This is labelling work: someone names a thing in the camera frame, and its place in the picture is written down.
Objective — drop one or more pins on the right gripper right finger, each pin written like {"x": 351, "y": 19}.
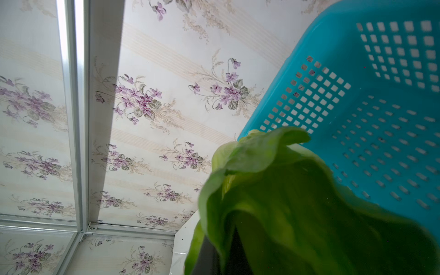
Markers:
{"x": 237, "y": 263}

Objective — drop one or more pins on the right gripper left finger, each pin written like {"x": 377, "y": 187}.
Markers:
{"x": 208, "y": 261}

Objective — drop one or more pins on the green chinese cabbage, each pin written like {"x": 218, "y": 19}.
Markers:
{"x": 293, "y": 218}

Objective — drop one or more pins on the teal plastic basket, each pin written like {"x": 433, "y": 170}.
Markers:
{"x": 364, "y": 82}

